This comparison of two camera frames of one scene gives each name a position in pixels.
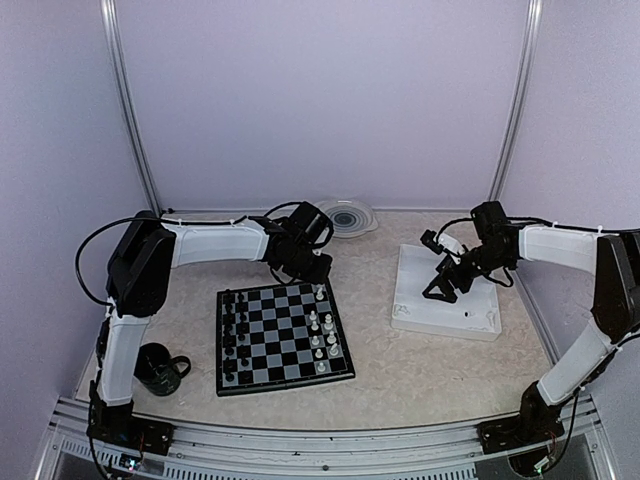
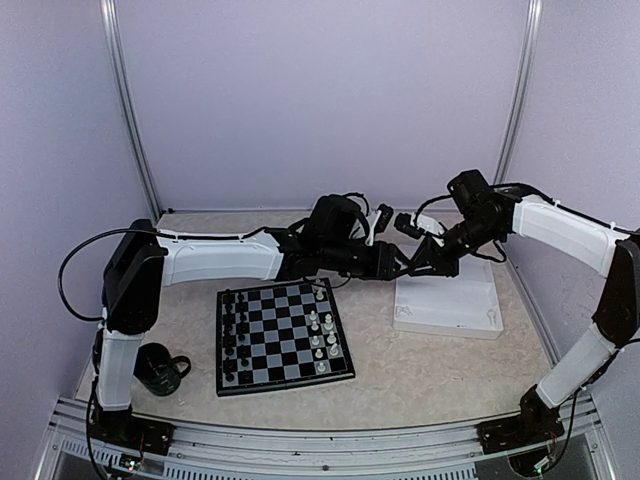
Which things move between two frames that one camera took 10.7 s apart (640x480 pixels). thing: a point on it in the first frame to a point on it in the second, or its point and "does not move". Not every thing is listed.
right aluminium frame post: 524,76 does not move
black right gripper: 449,270 to 430,254
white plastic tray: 475,315 does not move
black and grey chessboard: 279,337 does not move
